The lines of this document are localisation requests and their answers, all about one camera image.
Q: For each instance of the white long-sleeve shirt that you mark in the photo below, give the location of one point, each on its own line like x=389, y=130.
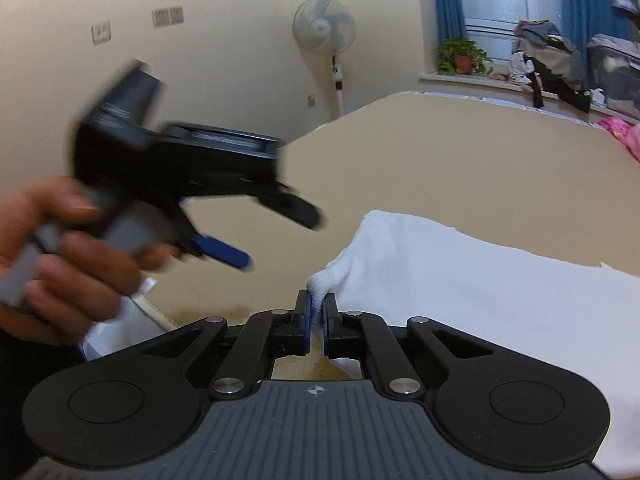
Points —
x=582, y=318

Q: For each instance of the white standing fan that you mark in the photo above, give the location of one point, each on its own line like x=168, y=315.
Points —
x=326, y=27

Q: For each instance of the pile of clothes on sill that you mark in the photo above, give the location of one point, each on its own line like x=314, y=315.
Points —
x=543, y=40

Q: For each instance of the black garment hanging off sill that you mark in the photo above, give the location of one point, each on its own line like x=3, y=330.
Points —
x=542, y=79

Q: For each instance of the potted green plant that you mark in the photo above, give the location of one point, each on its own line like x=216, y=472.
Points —
x=460, y=56

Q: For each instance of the blue curtain right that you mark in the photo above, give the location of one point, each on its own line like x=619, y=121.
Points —
x=583, y=19

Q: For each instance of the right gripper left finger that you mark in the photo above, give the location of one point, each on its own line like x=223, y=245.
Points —
x=265, y=337

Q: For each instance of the person's left hand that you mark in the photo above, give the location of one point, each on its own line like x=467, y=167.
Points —
x=83, y=284

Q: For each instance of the blue curtain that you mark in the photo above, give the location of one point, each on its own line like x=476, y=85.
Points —
x=583, y=19
x=450, y=20

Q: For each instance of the blue curtain left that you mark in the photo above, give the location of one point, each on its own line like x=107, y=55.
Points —
x=450, y=20

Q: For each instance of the pink floral quilt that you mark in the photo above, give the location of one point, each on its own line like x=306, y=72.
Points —
x=625, y=133

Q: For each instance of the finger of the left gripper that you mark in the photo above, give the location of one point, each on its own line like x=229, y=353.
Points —
x=286, y=202
x=222, y=252

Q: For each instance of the wall switch plates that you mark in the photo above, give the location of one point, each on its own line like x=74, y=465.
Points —
x=171, y=16

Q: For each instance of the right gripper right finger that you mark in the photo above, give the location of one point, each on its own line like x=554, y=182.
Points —
x=367, y=339

